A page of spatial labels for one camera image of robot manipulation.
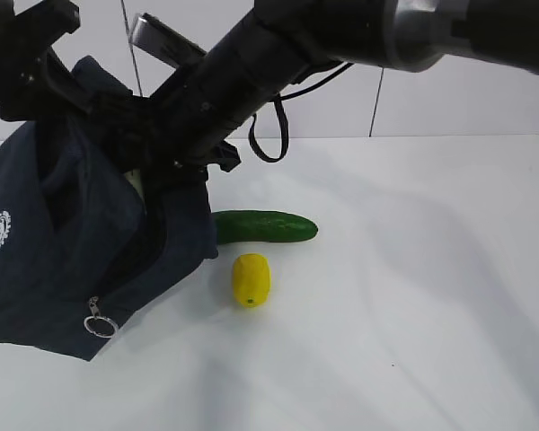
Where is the dark blue lunch bag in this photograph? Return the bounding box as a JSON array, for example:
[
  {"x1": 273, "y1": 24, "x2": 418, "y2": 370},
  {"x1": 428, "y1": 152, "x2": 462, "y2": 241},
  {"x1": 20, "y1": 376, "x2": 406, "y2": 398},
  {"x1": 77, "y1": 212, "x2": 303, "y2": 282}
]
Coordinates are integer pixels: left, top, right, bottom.
[{"x1": 0, "y1": 55, "x2": 220, "y2": 363}]

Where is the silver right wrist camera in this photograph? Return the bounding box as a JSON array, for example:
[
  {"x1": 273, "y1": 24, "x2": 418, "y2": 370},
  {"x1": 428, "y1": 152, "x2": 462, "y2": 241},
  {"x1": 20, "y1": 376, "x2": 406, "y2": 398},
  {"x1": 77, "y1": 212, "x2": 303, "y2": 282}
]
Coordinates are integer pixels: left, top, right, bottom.
[{"x1": 128, "y1": 13, "x2": 206, "y2": 69}]

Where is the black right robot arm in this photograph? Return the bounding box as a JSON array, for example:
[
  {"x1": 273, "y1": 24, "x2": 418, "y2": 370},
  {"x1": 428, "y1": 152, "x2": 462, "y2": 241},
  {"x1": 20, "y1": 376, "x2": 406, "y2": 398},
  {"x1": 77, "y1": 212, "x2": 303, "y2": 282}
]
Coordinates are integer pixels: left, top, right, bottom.
[{"x1": 93, "y1": 1, "x2": 539, "y2": 184}]

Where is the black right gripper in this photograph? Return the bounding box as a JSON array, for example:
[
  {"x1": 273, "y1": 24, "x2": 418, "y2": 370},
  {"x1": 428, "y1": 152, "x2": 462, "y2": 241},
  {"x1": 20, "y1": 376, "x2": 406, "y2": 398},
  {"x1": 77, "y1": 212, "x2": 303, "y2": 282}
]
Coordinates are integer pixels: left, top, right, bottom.
[{"x1": 93, "y1": 26, "x2": 279, "y2": 212}]

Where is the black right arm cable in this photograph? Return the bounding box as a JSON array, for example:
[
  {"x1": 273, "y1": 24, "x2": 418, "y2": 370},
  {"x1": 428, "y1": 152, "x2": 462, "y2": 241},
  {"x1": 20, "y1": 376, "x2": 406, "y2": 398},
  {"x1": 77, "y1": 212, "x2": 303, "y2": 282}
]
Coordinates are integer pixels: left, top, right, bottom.
[{"x1": 247, "y1": 62, "x2": 356, "y2": 163}]

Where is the yellow lemon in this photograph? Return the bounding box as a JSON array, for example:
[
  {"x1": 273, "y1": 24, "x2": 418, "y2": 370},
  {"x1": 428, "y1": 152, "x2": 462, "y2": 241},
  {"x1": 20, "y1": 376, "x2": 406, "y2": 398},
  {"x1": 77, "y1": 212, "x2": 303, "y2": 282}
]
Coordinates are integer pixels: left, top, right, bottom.
[{"x1": 232, "y1": 253, "x2": 271, "y2": 308}]

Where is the green cucumber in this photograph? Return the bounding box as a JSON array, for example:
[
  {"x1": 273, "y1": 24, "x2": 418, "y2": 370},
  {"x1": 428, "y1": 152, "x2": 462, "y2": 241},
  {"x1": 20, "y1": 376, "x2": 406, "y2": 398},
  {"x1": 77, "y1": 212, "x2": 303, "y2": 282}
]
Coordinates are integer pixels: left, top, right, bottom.
[{"x1": 212, "y1": 210, "x2": 319, "y2": 245}]

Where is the green lid glass container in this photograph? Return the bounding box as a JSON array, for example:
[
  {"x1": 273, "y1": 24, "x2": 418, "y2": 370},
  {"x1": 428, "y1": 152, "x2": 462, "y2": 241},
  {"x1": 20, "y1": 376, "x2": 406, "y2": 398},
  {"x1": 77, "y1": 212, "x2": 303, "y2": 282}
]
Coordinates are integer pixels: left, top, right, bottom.
[{"x1": 124, "y1": 169, "x2": 145, "y2": 200}]

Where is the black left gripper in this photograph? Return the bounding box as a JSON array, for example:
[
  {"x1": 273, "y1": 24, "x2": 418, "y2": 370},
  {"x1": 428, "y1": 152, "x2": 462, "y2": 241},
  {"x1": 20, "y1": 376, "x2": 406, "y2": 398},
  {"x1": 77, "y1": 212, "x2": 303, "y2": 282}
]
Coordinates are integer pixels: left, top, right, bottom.
[{"x1": 0, "y1": 1, "x2": 92, "y2": 121}]

